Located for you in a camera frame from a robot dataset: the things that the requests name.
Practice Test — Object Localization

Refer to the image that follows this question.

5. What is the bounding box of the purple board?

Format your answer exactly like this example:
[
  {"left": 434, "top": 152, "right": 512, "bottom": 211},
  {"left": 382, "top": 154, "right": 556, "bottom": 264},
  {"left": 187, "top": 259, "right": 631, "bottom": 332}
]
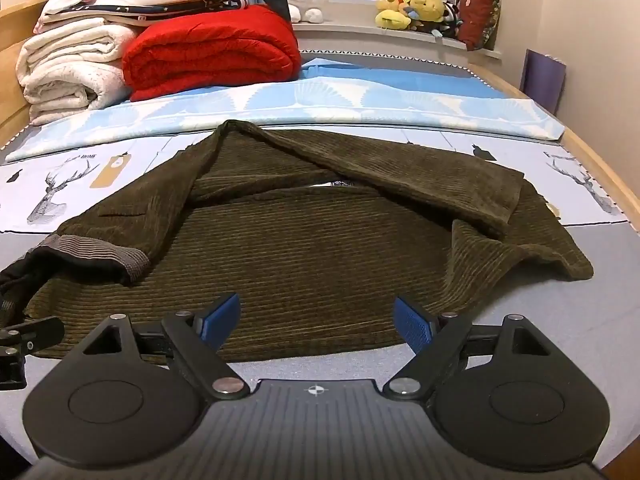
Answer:
[{"left": 520, "top": 49, "right": 567, "bottom": 116}]

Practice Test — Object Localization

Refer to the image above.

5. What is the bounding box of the blue patterned blanket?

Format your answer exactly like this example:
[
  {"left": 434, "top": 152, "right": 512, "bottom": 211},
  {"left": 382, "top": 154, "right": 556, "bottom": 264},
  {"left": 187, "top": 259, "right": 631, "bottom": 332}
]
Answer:
[{"left": 5, "top": 57, "right": 566, "bottom": 163}]

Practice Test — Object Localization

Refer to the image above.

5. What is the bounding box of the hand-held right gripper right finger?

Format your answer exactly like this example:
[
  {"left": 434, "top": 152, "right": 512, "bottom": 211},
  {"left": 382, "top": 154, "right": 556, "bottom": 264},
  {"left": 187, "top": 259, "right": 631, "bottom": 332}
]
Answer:
[{"left": 382, "top": 297, "right": 551, "bottom": 402}]

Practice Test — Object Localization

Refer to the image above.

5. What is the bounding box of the cream folded fleece blanket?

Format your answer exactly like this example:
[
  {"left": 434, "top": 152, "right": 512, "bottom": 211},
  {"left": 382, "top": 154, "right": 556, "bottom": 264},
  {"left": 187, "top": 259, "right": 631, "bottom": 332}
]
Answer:
[{"left": 15, "top": 25, "right": 138, "bottom": 126}]

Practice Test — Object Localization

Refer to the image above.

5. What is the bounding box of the navy patterned folded blanket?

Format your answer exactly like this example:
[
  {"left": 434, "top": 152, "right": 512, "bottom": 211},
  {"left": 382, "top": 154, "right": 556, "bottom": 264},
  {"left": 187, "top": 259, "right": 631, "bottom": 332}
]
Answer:
[{"left": 47, "top": 0, "right": 251, "bottom": 28}]

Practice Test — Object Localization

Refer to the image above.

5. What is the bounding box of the dark red cushion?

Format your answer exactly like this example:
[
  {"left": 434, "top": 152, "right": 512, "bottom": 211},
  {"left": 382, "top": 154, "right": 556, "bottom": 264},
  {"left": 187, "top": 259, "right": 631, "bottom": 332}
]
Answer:
[{"left": 457, "top": 0, "right": 502, "bottom": 52}]

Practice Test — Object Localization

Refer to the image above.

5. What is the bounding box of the white seal plush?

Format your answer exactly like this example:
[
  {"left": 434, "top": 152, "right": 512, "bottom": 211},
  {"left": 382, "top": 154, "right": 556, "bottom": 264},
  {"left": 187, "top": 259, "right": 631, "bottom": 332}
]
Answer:
[{"left": 284, "top": 0, "right": 330, "bottom": 24}]

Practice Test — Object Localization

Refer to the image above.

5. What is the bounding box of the wooden bed frame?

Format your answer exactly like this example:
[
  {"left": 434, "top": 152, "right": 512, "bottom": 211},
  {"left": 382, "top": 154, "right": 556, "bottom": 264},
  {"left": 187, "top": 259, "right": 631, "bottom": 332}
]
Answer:
[{"left": 0, "top": 0, "right": 640, "bottom": 231}]

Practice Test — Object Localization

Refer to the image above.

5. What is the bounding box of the red folded quilt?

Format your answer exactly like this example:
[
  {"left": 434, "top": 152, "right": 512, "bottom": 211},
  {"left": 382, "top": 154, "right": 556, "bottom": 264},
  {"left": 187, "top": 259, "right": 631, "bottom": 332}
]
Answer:
[{"left": 121, "top": 4, "right": 302, "bottom": 102}]

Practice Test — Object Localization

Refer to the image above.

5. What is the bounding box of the yellow bear plush toy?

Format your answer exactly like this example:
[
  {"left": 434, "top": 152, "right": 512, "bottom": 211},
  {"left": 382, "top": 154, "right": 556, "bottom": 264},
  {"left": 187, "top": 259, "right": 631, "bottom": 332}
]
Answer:
[{"left": 407, "top": 0, "right": 446, "bottom": 33}]

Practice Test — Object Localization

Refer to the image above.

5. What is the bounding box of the deer printed bed sheet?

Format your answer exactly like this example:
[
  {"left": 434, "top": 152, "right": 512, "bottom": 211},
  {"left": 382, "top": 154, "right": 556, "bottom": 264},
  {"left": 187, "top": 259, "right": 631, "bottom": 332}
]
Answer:
[{"left": 0, "top": 122, "right": 628, "bottom": 233}]

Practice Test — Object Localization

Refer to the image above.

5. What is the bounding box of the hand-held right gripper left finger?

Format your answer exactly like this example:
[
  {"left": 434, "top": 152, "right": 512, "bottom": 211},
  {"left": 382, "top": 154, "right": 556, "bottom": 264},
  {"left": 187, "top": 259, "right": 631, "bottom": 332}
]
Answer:
[{"left": 82, "top": 292, "right": 251, "bottom": 402}]

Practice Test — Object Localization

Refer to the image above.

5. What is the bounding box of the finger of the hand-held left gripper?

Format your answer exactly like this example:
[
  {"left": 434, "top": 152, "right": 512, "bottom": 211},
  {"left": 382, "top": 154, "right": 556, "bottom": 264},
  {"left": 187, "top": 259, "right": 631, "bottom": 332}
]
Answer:
[{"left": 0, "top": 316, "right": 66, "bottom": 392}]

